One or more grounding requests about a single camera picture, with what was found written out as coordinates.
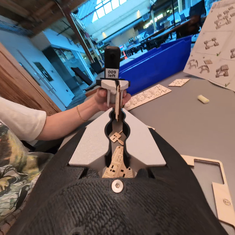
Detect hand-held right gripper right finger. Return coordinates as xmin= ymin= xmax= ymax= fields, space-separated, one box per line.
xmin=122 ymin=109 xmax=167 ymax=178

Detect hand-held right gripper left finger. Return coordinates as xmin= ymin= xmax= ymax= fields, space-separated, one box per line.
xmin=68 ymin=108 xmax=115 ymax=177

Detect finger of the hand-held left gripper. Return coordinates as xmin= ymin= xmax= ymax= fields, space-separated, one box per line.
xmin=119 ymin=82 xmax=129 ymax=109
xmin=101 ymin=80 xmax=117 ymax=107

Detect cross-shaped wooden piece diamond print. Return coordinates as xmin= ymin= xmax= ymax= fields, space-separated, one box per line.
xmin=115 ymin=85 xmax=121 ymax=122

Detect wooden four-square frame piece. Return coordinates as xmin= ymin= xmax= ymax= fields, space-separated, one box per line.
xmin=109 ymin=129 xmax=125 ymax=146

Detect wooden puzzle sheet square cutout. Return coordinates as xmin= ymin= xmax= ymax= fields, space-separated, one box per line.
xmin=102 ymin=125 xmax=235 ymax=228

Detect person's left forearm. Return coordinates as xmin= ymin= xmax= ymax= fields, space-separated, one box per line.
xmin=35 ymin=100 xmax=100 ymax=141

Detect grey desk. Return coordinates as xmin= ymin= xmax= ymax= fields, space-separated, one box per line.
xmin=33 ymin=71 xmax=235 ymax=235

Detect person's left hand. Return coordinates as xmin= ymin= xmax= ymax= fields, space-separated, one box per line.
xmin=94 ymin=88 xmax=131 ymax=112

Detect wooden puzzle sheet arch parts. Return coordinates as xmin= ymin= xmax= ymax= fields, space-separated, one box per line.
xmin=124 ymin=84 xmax=172 ymax=111

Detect black monitor on stand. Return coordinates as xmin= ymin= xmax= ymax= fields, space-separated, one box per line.
xmin=71 ymin=67 xmax=97 ymax=91

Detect blue plastic bin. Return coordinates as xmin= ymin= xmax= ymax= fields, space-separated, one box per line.
xmin=118 ymin=35 xmax=192 ymax=96

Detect small serrated square wooden piece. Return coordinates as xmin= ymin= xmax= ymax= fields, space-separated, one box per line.
xmin=168 ymin=79 xmax=190 ymax=87

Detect cream wax stick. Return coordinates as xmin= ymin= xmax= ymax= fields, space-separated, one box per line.
xmin=197 ymin=94 xmax=210 ymax=104

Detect thick wooden beam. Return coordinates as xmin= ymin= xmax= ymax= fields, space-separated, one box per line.
xmin=0 ymin=42 xmax=62 ymax=116

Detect white tower instruction sheet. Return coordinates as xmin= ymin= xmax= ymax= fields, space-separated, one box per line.
xmin=183 ymin=0 xmax=235 ymax=92

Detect gold chain bracelet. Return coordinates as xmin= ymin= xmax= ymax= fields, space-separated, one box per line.
xmin=76 ymin=105 xmax=87 ymax=123

